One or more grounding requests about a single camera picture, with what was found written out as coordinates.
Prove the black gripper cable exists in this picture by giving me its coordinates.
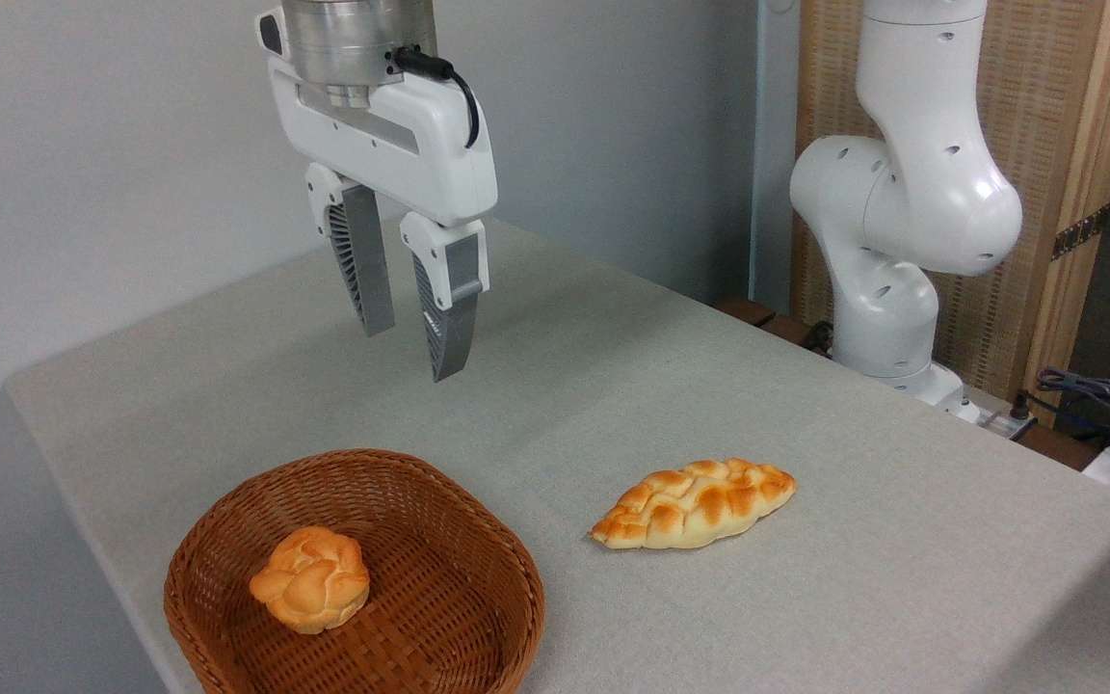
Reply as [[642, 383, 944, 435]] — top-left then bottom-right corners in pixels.
[[391, 46, 481, 150]]

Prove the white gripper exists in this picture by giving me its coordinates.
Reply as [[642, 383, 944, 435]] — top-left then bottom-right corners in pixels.
[[256, 10, 499, 384]]

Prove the black metal screen hinge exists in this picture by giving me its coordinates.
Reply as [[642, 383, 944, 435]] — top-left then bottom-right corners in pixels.
[[1051, 205, 1110, 261]]

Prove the pale vertical wall post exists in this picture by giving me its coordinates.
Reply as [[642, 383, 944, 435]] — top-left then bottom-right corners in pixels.
[[753, 0, 800, 314]]

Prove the grey tablecloth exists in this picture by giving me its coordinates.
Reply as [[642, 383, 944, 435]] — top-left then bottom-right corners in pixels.
[[4, 217, 1110, 694]]

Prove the wooden rattan screen panel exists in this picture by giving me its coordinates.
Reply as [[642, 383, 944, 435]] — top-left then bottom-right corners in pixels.
[[791, 0, 1110, 425]]

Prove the bundle of dark cables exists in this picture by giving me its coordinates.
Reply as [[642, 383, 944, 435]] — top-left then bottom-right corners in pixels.
[[1035, 366, 1110, 456]]

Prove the round orange bread roll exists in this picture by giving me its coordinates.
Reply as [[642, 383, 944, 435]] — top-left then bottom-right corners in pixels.
[[249, 526, 371, 635]]

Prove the brown wicker basket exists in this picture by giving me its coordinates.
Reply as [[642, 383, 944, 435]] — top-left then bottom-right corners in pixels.
[[164, 448, 546, 694]]

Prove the long braided bread loaf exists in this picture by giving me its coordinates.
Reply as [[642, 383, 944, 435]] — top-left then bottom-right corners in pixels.
[[590, 459, 798, 550]]

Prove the brown wooden block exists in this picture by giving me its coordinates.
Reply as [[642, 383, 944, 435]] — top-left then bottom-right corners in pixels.
[[757, 316, 831, 358]]

